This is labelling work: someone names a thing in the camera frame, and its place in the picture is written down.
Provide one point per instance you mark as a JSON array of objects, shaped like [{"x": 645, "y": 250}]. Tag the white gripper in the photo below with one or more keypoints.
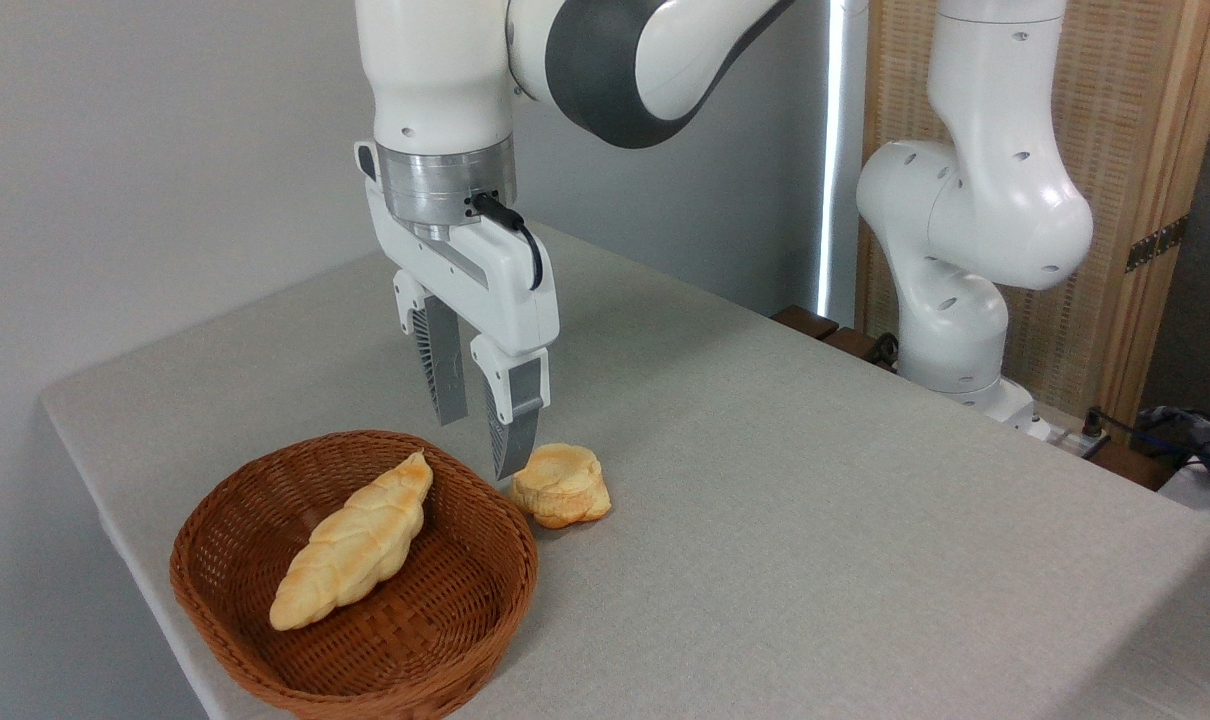
[{"x": 505, "y": 290}]

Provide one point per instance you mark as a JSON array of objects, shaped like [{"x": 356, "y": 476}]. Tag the long braided bread loaf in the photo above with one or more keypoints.
[{"x": 355, "y": 545}]

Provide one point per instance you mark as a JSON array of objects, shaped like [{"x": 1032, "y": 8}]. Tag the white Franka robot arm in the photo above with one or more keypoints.
[{"x": 985, "y": 200}]

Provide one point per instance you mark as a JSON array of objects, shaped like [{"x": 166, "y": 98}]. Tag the round bread roll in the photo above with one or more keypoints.
[{"x": 565, "y": 490}]

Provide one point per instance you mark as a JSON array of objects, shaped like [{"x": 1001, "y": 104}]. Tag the brown wicker basket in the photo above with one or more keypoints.
[{"x": 415, "y": 640}]

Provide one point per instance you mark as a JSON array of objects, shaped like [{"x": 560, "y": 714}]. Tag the brown wooden block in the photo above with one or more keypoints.
[
  {"x": 855, "y": 345},
  {"x": 805, "y": 321},
  {"x": 1130, "y": 465}
]

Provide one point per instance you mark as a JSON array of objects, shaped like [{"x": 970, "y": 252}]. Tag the grey tablecloth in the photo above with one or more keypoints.
[{"x": 815, "y": 550}]

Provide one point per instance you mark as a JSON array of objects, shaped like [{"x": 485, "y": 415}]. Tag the white power strip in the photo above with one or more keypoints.
[{"x": 1070, "y": 438}]

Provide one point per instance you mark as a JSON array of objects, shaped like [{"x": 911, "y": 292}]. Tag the metal screen hinge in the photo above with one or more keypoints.
[{"x": 1155, "y": 245}]

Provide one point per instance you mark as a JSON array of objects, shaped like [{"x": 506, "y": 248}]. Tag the wooden rattan folding screen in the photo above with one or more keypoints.
[{"x": 1125, "y": 100}]

